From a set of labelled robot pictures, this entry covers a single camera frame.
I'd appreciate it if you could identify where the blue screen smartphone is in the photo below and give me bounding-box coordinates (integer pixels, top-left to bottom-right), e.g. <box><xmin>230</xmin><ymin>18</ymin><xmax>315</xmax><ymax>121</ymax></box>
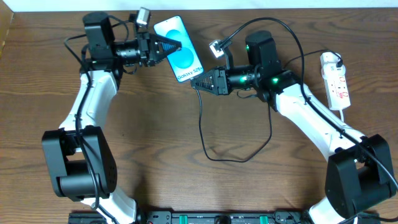
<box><xmin>154</xmin><ymin>16</ymin><xmax>204</xmax><ymax>83</ymax></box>

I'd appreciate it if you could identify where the black USB charging cable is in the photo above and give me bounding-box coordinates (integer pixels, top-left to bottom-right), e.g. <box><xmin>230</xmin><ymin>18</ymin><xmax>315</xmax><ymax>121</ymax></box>
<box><xmin>192</xmin><ymin>49</ymin><xmax>344</xmax><ymax>164</ymax></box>

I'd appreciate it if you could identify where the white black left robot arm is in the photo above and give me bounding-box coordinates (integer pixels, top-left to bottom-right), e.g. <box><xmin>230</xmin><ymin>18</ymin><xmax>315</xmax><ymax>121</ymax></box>
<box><xmin>42</xmin><ymin>7</ymin><xmax>182</xmax><ymax>223</ymax></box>

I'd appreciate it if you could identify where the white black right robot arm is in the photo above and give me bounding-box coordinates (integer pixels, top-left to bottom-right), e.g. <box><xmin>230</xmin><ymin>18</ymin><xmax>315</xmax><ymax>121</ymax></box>
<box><xmin>191</xmin><ymin>30</ymin><xmax>397</xmax><ymax>223</ymax></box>

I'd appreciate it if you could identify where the white charger adapter plug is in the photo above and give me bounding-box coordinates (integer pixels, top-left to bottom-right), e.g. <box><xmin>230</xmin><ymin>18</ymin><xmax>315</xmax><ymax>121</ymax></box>
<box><xmin>320</xmin><ymin>52</ymin><xmax>346</xmax><ymax>80</ymax></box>

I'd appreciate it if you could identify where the white power strip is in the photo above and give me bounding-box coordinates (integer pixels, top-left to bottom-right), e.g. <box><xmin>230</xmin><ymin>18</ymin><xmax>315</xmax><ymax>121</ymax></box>
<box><xmin>324</xmin><ymin>75</ymin><xmax>351</xmax><ymax>111</ymax></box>

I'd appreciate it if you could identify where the brown cardboard panel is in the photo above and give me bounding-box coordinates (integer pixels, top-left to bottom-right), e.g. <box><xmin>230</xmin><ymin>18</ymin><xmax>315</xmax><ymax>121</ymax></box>
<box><xmin>0</xmin><ymin>0</ymin><xmax>14</xmax><ymax>55</ymax></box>

